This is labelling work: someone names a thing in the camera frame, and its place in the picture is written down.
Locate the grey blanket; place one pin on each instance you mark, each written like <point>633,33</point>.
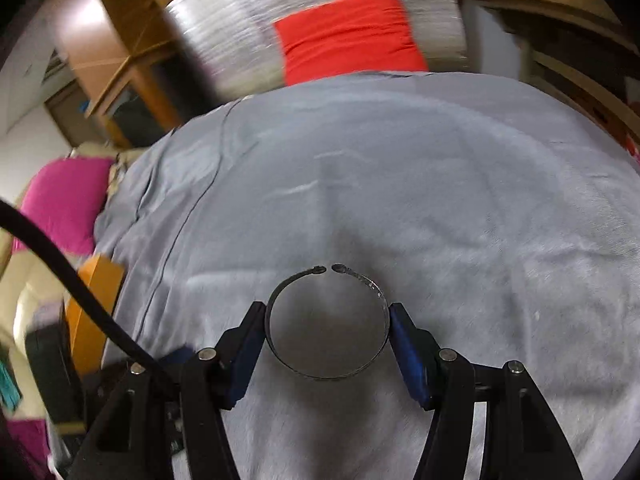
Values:
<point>400,185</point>

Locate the silver foil mat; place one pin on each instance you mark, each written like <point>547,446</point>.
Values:
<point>235,35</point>

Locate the wooden cabinet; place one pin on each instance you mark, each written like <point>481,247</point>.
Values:
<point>115,20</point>

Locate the red pillow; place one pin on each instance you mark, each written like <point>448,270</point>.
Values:
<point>350,35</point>

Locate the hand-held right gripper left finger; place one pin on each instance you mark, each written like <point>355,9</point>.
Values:
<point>245,355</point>

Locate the silver cuff bangle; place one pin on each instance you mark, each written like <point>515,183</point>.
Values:
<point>325,375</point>

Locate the orange jewelry box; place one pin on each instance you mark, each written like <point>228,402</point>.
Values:
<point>95,285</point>

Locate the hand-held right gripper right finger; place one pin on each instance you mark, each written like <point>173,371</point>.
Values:
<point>410,355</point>

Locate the magenta pillow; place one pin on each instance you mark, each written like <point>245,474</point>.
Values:
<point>65,205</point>

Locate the wooden shelf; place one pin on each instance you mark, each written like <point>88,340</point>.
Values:
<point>565,60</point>

